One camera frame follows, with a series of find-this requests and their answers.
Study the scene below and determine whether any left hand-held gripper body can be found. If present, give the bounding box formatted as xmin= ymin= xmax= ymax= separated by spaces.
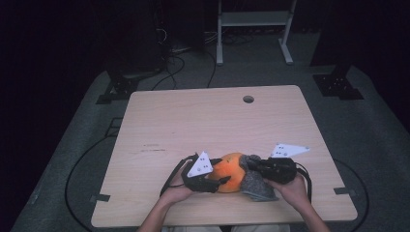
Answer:
xmin=181 ymin=150 xmax=224 ymax=194

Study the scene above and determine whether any person's left hand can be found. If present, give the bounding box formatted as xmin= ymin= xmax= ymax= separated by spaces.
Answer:
xmin=161 ymin=160 xmax=197 ymax=207

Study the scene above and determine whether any orange plush toy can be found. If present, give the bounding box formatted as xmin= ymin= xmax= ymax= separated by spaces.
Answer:
xmin=207 ymin=152 xmax=248 ymax=193

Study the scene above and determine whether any black stand base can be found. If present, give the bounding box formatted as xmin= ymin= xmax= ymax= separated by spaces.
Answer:
xmin=96 ymin=75 xmax=139 ymax=105
xmin=312 ymin=64 xmax=365 ymax=101

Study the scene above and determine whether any grey fuzzy cloth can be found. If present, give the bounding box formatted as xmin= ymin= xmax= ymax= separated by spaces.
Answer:
xmin=239 ymin=154 xmax=279 ymax=202

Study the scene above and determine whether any white metal desk frame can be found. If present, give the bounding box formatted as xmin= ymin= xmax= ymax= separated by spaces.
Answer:
xmin=216 ymin=0 xmax=298 ymax=67

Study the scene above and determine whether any person's right hand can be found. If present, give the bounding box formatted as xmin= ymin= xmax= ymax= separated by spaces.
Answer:
xmin=265 ymin=176 xmax=312 ymax=214

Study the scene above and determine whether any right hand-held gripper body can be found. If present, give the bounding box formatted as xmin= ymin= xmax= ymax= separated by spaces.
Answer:
xmin=258 ymin=142 xmax=311 ymax=186

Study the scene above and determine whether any black background cable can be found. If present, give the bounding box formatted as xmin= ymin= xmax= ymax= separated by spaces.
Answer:
xmin=151 ymin=54 xmax=187 ymax=91
xmin=206 ymin=51 xmax=218 ymax=89

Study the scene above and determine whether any black floor cable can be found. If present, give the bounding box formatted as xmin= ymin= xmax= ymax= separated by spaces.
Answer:
xmin=65 ymin=134 xmax=124 ymax=232
xmin=333 ymin=158 xmax=370 ymax=232

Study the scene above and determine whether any dark equipment cabinet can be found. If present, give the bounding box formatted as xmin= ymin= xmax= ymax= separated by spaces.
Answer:
xmin=105 ymin=0 xmax=170 ymax=75

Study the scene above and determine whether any right hand-held gripper cable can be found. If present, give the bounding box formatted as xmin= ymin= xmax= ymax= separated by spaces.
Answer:
xmin=295 ymin=162 xmax=313 ymax=204

